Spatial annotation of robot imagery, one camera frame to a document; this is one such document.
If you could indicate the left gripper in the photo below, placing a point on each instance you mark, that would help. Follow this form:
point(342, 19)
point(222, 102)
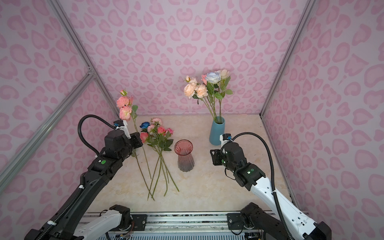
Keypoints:
point(135, 136)

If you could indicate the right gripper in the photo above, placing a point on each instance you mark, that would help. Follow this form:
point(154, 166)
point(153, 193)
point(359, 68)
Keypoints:
point(217, 154)

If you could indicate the teal ceramic vase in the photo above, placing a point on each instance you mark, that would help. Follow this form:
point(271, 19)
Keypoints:
point(217, 129)

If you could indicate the red glass vase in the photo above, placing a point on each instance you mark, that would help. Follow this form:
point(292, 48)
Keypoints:
point(184, 148)

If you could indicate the coral rose spray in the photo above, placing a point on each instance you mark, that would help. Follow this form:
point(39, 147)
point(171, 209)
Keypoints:
point(127, 112)

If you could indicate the peach rose spray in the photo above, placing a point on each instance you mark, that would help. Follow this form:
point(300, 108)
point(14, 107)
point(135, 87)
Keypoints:
point(203, 93)

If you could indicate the white rose stem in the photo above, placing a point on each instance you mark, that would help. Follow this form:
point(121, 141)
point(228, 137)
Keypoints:
point(222, 89)

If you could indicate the pale blue rose stem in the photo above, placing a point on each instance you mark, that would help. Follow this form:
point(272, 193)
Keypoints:
point(213, 80)

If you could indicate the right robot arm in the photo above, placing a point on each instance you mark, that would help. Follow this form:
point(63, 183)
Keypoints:
point(288, 223)

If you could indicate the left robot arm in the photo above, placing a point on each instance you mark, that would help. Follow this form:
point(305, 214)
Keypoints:
point(103, 168)

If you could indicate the blue rose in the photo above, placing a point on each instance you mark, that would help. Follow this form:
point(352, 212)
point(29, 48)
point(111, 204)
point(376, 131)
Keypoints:
point(145, 125)

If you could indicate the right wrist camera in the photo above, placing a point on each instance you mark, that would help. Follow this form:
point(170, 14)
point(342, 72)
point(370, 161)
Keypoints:
point(225, 138)

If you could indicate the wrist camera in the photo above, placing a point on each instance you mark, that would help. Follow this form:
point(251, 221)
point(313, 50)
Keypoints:
point(122, 125)
point(225, 138)

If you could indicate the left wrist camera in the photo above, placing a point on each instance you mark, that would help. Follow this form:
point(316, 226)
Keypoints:
point(122, 125)

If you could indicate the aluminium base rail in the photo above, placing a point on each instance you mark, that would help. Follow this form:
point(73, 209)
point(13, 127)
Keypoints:
point(158, 222)

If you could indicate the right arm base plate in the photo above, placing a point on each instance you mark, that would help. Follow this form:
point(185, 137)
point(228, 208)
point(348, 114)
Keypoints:
point(236, 221)

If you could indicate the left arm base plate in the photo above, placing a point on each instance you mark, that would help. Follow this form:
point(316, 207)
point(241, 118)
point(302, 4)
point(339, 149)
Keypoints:
point(136, 222)

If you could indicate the aluminium frame diagonal strut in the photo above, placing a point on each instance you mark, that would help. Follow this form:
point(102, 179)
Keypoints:
point(19, 160)

